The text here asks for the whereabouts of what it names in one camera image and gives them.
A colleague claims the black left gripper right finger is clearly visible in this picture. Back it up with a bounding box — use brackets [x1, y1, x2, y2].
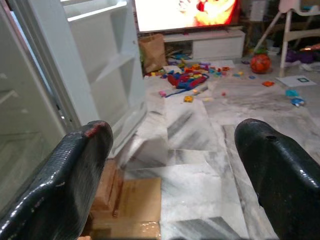
[234, 118, 320, 240]

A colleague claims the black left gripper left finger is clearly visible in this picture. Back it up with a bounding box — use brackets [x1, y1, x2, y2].
[0, 120, 114, 240]

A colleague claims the white fridge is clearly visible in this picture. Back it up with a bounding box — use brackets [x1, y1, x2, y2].
[0, 0, 83, 218]

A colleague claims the white fridge door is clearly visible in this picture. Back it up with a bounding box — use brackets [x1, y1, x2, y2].
[24, 0, 148, 161]

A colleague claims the flat brown cardboard sheet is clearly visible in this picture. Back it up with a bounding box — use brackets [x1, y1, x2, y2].
[82, 159, 162, 238]

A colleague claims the blue and white toy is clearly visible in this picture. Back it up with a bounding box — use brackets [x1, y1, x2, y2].
[290, 97, 306, 107]

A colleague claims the white paper with green square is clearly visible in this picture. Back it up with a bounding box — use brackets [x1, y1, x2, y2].
[275, 75, 317, 88]

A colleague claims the red toy ball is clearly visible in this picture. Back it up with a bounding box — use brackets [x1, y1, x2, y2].
[249, 53, 272, 74]

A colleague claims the purple toy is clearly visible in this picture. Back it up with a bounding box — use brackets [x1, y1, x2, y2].
[284, 48, 315, 65]

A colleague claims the large white printed sheet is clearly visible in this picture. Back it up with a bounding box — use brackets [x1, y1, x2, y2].
[208, 59, 236, 70]

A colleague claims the blue and red backpack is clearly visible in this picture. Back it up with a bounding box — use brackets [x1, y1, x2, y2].
[166, 72, 210, 98]

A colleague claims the white television stand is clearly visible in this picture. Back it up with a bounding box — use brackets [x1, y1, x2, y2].
[162, 29, 246, 62]

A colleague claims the white baby high chair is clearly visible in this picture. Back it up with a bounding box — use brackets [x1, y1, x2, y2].
[253, 0, 320, 78]

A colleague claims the small white paper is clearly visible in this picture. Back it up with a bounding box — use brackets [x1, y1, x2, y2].
[162, 65, 183, 75]

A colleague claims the brown paper bag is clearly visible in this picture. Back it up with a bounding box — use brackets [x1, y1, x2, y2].
[138, 33, 168, 75]

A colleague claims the white router box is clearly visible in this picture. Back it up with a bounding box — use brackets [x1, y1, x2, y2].
[249, 0, 267, 22]

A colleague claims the large flat screen television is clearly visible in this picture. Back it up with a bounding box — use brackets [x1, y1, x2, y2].
[133, 0, 241, 35]

